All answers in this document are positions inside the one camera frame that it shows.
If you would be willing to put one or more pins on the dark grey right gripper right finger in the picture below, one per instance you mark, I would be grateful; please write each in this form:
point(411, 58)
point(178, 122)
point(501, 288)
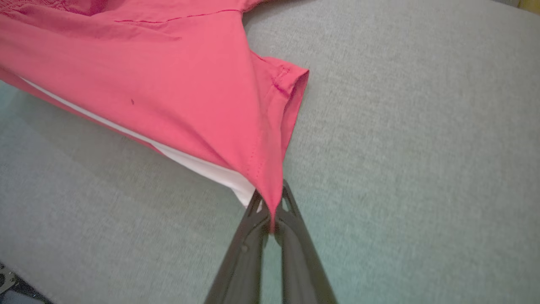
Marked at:
point(301, 270)

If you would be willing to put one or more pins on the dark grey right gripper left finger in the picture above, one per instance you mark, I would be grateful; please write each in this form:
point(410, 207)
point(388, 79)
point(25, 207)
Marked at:
point(240, 270)

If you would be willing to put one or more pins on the red Bulls 23 shorts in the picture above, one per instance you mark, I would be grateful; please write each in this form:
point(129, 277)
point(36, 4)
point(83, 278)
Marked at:
point(190, 84)

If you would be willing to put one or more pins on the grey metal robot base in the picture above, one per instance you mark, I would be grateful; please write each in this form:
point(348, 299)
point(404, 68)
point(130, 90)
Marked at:
point(12, 287)

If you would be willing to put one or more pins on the large grey sofa seat cushion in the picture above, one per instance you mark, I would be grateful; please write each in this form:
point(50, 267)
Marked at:
point(400, 169)

